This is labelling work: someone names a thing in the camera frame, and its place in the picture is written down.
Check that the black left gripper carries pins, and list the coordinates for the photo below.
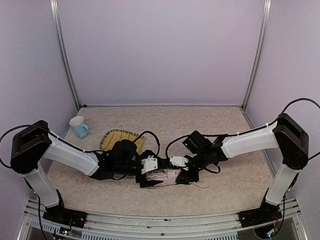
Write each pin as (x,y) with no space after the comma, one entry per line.
(139,177)

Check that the light blue mug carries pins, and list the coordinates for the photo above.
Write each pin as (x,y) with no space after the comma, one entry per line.
(79,127)

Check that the pink and black umbrella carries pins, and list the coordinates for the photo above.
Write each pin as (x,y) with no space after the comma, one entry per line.
(168,176)

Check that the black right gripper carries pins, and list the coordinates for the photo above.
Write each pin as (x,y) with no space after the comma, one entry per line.
(189,175)

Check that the aluminium front rail base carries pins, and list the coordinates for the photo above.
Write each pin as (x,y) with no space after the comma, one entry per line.
(103,226)

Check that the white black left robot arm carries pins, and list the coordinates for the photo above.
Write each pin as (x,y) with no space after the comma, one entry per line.
(36,142)

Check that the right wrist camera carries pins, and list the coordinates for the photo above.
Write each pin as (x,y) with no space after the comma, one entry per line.
(178,161)

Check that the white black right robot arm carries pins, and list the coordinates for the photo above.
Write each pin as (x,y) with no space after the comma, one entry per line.
(284,134)

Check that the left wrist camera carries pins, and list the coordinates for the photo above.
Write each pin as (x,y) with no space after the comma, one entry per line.
(149,164)

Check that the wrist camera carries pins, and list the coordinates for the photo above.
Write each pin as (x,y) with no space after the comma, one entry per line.
(149,164)
(178,161)

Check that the woven bamboo tray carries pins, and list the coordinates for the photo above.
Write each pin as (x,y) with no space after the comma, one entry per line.
(115,135)

